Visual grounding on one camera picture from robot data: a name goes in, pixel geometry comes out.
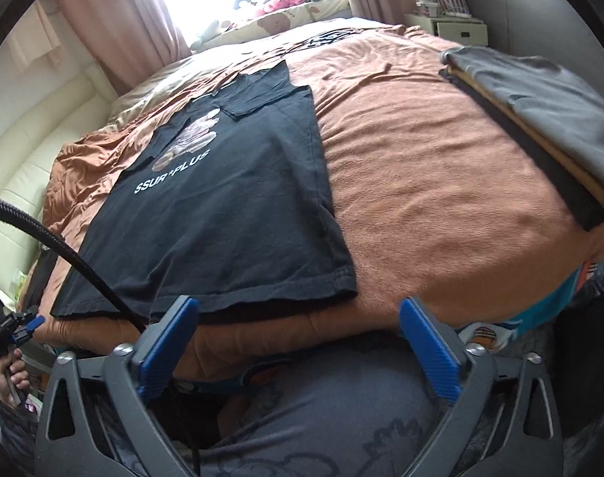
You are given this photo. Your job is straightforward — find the person's grey printed pants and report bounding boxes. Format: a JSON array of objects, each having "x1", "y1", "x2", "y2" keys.
[{"x1": 203, "y1": 338, "x2": 482, "y2": 477}]

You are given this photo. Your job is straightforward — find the beige bed sheet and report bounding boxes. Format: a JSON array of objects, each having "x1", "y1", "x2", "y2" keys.
[{"x1": 106, "y1": 17, "x2": 432, "y2": 125}]

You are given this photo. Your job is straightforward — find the white nightstand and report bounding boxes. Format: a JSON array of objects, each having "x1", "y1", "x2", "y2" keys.
[{"x1": 404, "y1": 12, "x2": 492, "y2": 48}]

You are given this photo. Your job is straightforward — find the bear print window cushion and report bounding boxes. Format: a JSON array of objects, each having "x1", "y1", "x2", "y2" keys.
[{"x1": 190, "y1": 0, "x2": 352, "y2": 50}]

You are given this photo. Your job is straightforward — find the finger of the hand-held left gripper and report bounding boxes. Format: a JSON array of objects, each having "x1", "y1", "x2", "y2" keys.
[{"x1": 14, "y1": 315, "x2": 45, "y2": 349}]

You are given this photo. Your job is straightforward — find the cream padded headboard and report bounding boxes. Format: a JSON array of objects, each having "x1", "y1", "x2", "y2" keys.
[{"x1": 0, "y1": 72, "x2": 114, "y2": 304}]

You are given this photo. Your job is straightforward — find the black printed t-shirt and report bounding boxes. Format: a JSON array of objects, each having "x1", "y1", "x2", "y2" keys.
[{"x1": 50, "y1": 60, "x2": 358, "y2": 320}]

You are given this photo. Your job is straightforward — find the stack of folded clothes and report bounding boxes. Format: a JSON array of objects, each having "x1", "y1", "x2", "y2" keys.
[{"x1": 438, "y1": 67, "x2": 604, "y2": 232}]

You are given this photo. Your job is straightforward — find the thin black cable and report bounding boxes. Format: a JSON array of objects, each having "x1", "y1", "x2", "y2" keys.
[{"x1": 302, "y1": 27, "x2": 362, "y2": 48}]

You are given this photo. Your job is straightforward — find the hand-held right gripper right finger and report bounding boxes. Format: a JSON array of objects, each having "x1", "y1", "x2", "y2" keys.
[{"x1": 399, "y1": 297, "x2": 566, "y2": 477}]

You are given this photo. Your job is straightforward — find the orange blanket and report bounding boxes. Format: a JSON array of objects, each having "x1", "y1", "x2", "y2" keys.
[{"x1": 31, "y1": 22, "x2": 601, "y2": 383}]

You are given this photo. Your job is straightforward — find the red cloth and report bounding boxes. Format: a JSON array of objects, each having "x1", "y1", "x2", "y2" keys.
[{"x1": 255, "y1": 0, "x2": 303, "y2": 17}]

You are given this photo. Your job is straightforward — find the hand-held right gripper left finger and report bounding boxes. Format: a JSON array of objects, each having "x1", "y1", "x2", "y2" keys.
[{"x1": 34, "y1": 295, "x2": 201, "y2": 477}]

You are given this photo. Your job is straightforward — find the person's left hand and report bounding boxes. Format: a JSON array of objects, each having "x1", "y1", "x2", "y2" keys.
[{"x1": 0, "y1": 348, "x2": 31, "y2": 408}]

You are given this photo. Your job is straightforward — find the grey folded shirt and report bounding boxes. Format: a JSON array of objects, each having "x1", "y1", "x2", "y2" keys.
[{"x1": 441, "y1": 46, "x2": 604, "y2": 184}]

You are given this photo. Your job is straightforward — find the green packet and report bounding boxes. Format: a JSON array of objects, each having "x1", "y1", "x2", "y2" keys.
[{"x1": 11, "y1": 268, "x2": 31, "y2": 300}]

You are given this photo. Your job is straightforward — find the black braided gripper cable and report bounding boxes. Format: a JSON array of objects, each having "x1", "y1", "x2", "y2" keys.
[{"x1": 0, "y1": 196, "x2": 149, "y2": 331}]

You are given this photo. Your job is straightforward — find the tan folded garment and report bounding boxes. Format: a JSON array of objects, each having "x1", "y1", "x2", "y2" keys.
[{"x1": 451, "y1": 67, "x2": 604, "y2": 208}]

